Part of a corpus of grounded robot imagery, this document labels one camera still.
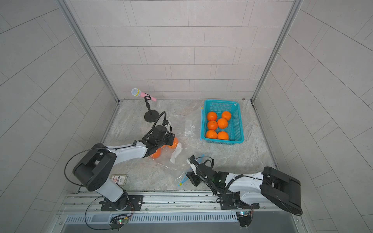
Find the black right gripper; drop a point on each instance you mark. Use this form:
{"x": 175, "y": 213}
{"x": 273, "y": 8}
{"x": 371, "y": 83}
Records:
{"x": 192, "y": 177}

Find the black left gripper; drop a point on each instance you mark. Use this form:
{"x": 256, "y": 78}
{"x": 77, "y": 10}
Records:
{"x": 171, "y": 137}

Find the clear zip-top bag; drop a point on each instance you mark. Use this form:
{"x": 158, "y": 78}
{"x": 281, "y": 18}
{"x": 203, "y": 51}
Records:
{"x": 169, "y": 170}
{"x": 192, "y": 124}

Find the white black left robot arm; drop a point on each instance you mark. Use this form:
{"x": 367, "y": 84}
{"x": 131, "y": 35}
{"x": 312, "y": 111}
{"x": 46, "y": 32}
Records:
{"x": 94, "y": 168}

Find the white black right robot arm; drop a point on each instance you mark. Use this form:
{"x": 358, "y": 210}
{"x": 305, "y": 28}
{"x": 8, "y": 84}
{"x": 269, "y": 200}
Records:
{"x": 246, "y": 191}

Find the black microphone stand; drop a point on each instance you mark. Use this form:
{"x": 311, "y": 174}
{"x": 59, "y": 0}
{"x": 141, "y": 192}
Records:
{"x": 150, "y": 115}

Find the pink toy microphone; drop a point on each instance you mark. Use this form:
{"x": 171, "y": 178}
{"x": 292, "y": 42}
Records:
{"x": 138, "y": 93}

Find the small printed card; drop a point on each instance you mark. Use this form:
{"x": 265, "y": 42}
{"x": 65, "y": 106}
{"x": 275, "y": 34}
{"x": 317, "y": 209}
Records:
{"x": 119, "y": 179}

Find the right green circuit board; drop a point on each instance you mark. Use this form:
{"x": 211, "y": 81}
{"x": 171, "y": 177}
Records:
{"x": 245, "y": 218}

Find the green circuit board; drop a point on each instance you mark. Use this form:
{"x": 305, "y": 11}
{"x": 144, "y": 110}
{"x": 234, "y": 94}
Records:
{"x": 118, "y": 221}
{"x": 245, "y": 218}

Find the teal plastic perforated basket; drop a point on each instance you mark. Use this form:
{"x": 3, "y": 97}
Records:
{"x": 235, "y": 126}

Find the left green circuit board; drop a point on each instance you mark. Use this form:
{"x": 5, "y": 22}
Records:
{"x": 118, "y": 221}

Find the aluminium mounting rail frame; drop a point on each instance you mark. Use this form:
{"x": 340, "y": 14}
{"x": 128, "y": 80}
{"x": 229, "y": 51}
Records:
{"x": 169, "y": 212}

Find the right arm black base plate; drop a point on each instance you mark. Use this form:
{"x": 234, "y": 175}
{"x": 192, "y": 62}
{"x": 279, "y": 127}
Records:
{"x": 231, "y": 201}

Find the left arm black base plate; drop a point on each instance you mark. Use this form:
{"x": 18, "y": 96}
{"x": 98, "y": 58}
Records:
{"x": 124, "y": 203}

